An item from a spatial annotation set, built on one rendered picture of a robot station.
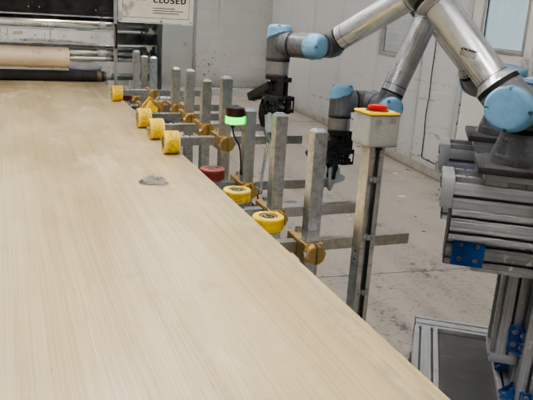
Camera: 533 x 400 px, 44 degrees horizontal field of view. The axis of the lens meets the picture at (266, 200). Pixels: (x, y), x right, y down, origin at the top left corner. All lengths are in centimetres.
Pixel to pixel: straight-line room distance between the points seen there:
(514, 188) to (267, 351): 105
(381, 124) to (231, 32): 961
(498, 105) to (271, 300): 81
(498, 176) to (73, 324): 120
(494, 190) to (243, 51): 927
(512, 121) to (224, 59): 935
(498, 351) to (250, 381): 147
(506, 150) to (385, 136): 61
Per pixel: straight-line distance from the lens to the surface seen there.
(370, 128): 131
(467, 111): 579
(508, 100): 171
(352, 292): 145
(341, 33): 206
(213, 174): 206
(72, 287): 124
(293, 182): 219
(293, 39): 201
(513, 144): 186
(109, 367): 99
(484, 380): 248
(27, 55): 422
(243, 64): 1096
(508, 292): 224
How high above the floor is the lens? 140
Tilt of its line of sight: 16 degrees down
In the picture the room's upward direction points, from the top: 4 degrees clockwise
